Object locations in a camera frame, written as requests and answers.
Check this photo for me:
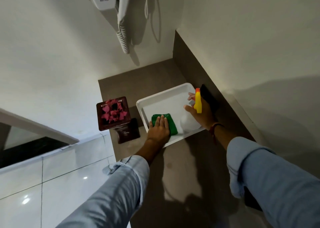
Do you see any white spray bottle yellow trigger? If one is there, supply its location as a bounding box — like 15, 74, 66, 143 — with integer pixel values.
180, 88, 203, 134

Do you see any white coiled cord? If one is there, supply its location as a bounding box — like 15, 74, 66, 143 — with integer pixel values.
116, 23, 131, 54

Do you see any person's left forearm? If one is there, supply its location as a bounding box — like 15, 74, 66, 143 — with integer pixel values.
55, 138, 163, 228

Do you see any red thread wrist bracelet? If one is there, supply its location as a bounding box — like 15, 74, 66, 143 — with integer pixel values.
208, 123, 225, 146

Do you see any white hanging cable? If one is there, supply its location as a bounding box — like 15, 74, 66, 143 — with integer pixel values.
144, 0, 155, 20

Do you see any pile of pink petals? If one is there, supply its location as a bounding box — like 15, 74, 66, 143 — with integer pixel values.
101, 99, 128, 122

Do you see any green cleaning cloth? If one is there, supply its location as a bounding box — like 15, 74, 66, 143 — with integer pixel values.
151, 113, 179, 136

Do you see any person's right hand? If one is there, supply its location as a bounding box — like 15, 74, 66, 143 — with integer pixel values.
184, 92, 217, 131

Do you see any dark brown square stand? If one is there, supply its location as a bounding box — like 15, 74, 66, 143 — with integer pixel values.
116, 118, 141, 144

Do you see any person's right forearm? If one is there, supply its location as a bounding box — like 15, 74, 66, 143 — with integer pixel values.
213, 124, 320, 228

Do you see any black flat object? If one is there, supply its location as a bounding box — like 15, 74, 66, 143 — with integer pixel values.
200, 84, 221, 112

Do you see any white hair dryer handset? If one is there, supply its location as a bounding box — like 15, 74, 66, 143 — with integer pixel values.
117, 0, 133, 27

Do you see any white rectangular tray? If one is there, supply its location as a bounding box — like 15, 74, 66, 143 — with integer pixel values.
136, 83, 208, 148

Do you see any person's left hand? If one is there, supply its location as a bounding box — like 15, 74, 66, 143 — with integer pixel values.
147, 115, 171, 146

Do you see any dark brown square bowl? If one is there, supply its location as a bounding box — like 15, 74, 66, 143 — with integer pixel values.
96, 96, 132, 132

